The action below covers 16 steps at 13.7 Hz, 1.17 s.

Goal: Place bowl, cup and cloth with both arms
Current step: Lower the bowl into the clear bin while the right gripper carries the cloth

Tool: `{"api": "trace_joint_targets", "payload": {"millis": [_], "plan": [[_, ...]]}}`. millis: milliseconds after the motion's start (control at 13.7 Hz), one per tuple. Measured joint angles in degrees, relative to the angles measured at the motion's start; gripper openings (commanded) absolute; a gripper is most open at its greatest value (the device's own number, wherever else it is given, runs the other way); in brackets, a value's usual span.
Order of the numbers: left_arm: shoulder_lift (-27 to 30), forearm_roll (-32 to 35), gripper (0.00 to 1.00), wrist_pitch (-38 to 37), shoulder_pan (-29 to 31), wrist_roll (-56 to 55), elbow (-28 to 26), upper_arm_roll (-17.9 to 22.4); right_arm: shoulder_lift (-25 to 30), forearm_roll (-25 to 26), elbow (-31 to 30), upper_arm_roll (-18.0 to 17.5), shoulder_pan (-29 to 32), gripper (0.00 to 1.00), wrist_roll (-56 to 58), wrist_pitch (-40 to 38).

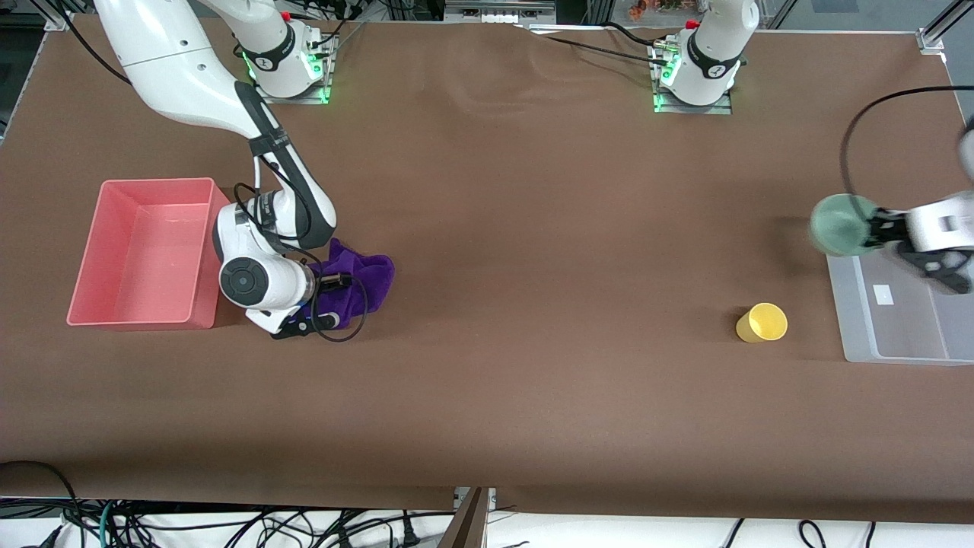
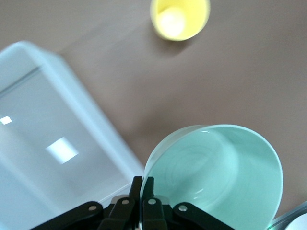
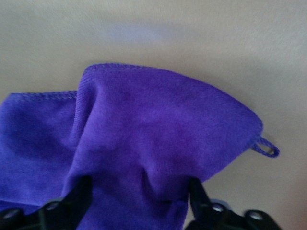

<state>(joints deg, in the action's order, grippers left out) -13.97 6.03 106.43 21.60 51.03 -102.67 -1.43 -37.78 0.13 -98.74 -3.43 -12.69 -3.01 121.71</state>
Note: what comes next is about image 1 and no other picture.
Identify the brown table cover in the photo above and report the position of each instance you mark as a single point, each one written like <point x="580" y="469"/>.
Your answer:
<point x="487" y="228"/>

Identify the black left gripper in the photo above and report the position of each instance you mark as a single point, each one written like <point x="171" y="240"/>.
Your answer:
<point x="885" y="228"/>

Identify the purple cloth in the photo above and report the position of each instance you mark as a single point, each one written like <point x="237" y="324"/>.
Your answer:
<point x="373" y="274"/>

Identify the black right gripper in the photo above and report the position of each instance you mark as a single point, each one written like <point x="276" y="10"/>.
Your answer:
<point x="332" y="281"/>

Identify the grey power strip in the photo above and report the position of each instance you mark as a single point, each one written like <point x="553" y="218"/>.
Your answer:
<point x="498" y="9"/>

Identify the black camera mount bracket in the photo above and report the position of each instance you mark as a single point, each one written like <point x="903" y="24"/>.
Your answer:
<point x="924" y="262"/>
<point x="293" y="332"/>

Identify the translucent white plastic bin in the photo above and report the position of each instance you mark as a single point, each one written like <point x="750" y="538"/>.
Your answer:
<point x="913" y="327"/>

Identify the pale green bowl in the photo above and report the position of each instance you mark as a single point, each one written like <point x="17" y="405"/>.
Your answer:
<point x="837" y="224"/>

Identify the yellow cup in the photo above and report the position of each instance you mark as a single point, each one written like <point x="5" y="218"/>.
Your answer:
<point x="765" y="323"/>

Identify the white label sticker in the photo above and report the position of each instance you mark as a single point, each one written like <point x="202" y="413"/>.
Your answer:
<point x="883" y="294"/>

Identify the brown wooden board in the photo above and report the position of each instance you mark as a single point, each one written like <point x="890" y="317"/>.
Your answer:
<point x="466" y="525"/>

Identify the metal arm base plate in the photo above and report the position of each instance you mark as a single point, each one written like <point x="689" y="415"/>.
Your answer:
<point x="304" y="97"/>
<point x="723" y="109"/>

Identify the black left camera mount bracket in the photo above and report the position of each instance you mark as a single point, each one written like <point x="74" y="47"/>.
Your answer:
<point x="924" y="262"/>

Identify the pink plastic bin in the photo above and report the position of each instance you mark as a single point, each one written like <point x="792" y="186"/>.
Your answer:
<point x="152" y="259"/>

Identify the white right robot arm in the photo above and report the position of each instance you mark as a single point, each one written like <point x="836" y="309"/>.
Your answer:
<point x="175" y="68"/>

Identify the black right camera mount bracket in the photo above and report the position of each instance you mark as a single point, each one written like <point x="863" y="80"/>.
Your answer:
<point x="293" y="332"/>

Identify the aluminium frame post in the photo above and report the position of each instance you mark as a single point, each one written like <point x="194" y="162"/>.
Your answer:
<point x="934" y="36"/>
<point x="59" y="19"/>

